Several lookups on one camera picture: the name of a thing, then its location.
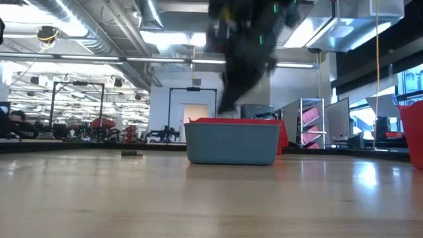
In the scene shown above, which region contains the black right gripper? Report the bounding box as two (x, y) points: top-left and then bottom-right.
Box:
(216, 31), (279, 115)

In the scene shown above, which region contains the blue-grey plastic bin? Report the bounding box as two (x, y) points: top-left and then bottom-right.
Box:
(184, 123), (281, 165)

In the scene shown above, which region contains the white shelf rack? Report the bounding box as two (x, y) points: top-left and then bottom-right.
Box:
(280, 98), (327, 149)

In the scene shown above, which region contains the short red plastic bin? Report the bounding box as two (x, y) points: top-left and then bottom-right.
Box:
(188, 117), (289, 155)

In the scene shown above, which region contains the long ceiling light tube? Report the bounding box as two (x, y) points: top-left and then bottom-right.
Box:
(0, 52), (318, 69)

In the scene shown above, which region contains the grey flat panel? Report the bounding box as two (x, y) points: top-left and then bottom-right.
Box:
(325, 97), (350, 146)

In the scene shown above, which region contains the red storage bin stack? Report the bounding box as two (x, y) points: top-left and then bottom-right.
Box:
(124, 124), (138, 143)

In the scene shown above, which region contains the white trapezoid shade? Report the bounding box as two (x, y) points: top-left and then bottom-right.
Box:
(365, 95), (403, 118)

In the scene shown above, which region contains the black office chair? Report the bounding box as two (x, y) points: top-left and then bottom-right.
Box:
(375, 116), (391, 139)

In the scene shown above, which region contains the long red plastic bin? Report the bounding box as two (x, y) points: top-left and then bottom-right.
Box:
(396, 100), (423, 170)

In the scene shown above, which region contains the person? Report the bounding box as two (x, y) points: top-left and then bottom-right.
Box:
(5, 110), (40, 139)

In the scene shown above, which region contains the black device with white circle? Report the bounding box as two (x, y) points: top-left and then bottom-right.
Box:
(0, 100), (11, 138)

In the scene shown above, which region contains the black gantry frame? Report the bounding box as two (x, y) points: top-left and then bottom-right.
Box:
(49, 81), (106, 141)
(167, 87), (218, 133)

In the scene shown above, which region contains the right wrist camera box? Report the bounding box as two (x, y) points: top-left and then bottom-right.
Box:
(205, 19), (229, 54)

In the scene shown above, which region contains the smooth silver ceiling duct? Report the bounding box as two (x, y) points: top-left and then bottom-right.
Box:
(134, 0), (165, 29)

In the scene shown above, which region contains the silver rectangular ceiling duct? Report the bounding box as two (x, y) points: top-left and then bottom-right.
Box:
(305, 0), (406, 54)

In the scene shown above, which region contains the silver spiral ceiling duct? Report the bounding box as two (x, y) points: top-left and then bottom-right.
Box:
(26, 0), (151, 90)

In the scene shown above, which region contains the black aluminium table frame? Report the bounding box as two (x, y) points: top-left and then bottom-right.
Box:
(0, 140), (423, 163)

